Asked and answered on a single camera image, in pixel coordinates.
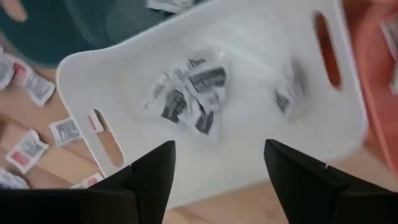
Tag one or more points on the orange plastic bin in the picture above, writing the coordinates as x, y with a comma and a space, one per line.
373, 93

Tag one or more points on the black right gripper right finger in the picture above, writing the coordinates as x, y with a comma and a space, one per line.
326, 199

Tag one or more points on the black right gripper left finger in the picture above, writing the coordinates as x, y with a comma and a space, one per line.
124, 202

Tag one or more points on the white plastic bin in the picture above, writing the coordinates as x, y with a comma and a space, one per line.
248, 140

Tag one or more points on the white packet red print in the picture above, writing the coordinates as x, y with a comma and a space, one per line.
88, 181
26, 151
38, 88
66, 130

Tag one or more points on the white packet dark print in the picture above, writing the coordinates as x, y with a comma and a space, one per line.
171, 4
208, 80
174, 105
284, 99
11, 181
157, 91
204, 122

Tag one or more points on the teal plastic bin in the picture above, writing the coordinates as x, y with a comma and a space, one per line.
62, 31

